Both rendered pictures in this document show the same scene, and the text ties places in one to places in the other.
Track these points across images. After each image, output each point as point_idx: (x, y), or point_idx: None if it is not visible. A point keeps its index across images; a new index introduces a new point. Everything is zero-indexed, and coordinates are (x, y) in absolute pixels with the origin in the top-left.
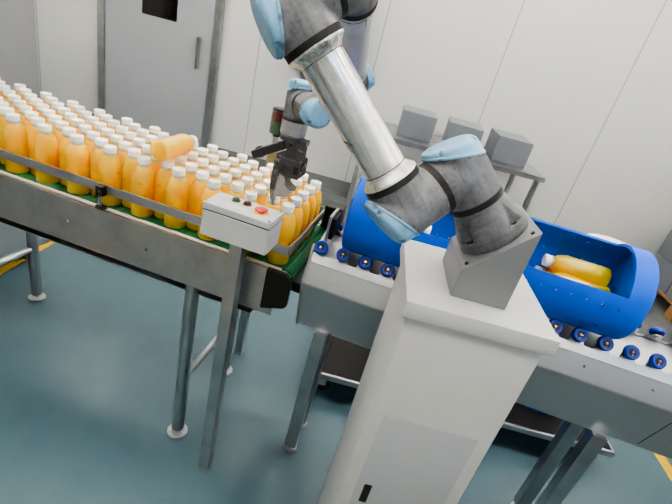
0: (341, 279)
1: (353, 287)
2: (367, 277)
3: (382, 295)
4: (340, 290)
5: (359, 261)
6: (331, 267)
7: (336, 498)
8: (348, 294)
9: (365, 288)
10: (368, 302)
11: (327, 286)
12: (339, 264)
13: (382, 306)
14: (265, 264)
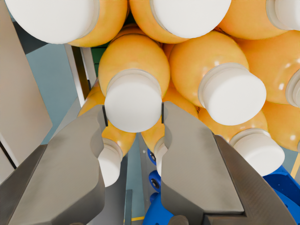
0: (145, 160)
1: (144, 169)
2: (150, 192)
3: (147, 193)
4: (141, 153)
5: (153, 198)
6: (147, 156)
7: (56, 131)
8: (141, 160)
9: (147, 181)
10: (142, 176)
11: (139, 140)
12: (152, 168)
13: (143, 186)
14: (88, 72)
